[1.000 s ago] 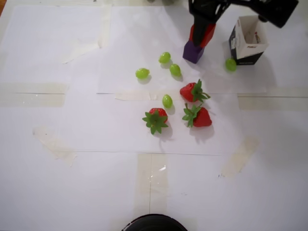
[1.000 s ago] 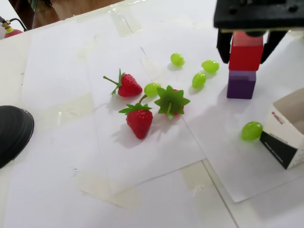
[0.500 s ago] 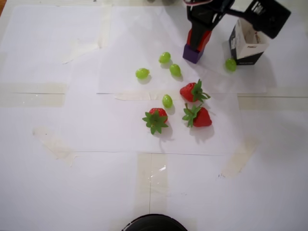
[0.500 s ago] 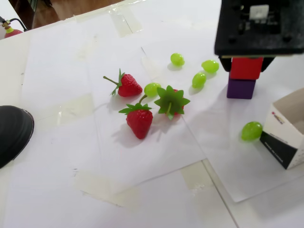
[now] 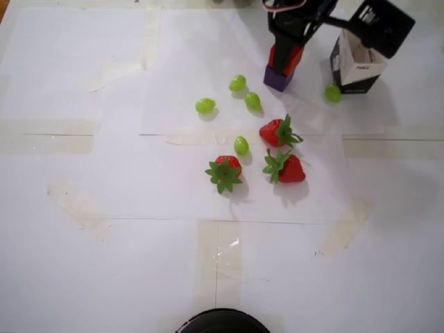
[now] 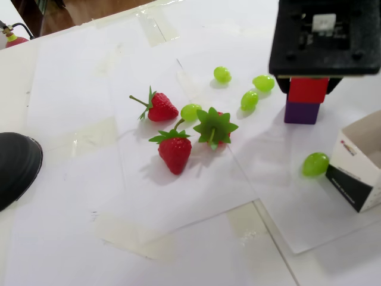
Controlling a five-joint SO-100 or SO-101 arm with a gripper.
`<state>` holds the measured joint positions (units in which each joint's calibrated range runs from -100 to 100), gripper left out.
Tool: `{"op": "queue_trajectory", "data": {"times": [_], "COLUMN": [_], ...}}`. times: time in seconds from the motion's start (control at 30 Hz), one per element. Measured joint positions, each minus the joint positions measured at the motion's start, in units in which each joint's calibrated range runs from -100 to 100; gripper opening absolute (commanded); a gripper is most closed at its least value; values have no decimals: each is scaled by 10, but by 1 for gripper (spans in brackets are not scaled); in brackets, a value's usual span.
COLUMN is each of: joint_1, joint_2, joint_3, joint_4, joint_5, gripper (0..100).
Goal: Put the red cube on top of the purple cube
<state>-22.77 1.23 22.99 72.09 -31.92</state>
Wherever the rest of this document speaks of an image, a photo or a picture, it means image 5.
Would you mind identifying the green plastic grape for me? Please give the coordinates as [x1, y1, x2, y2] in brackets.
[324, 83, 342, 104]
[233, 135, 250, 157]
[228, 74, 248, 93]
[194, 98, 216, 115]
[244, 91, 262, 111]

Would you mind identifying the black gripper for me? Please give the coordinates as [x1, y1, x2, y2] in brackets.
[268, 0, 336, 74]

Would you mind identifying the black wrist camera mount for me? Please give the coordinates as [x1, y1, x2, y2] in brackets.
[324, 0, 416, 59]

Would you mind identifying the purple cube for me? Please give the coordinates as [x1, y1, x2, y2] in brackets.
[262, 65, 296, 93]

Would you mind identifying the red plastic strawberry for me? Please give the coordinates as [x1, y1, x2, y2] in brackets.
[262, 148, 307, 185]
[259, 113, 305, 149]
[204, 155, 244, 195]

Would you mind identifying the beige masking tape strip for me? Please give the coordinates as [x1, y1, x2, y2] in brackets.
[342, 126, 444, 160]
[317, 196, 375, 258]
[140, 6, 162, 70]
[46, 180, 112, 243]

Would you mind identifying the red cube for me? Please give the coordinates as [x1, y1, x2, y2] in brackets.
[268, 44, 305, 76]

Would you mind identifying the black round base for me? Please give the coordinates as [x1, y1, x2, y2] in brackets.
[175, 307, 271, 333]

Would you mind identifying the white and black carton box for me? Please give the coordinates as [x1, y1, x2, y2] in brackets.
[329, 29, 389, 95]

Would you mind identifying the clear glossy tape strip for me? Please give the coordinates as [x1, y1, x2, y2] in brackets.
[0, 119, 100, 156]
[192, 220, 244, 308]

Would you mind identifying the red white black servo cable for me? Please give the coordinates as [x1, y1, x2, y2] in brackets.
[262, 0, 308, 13]

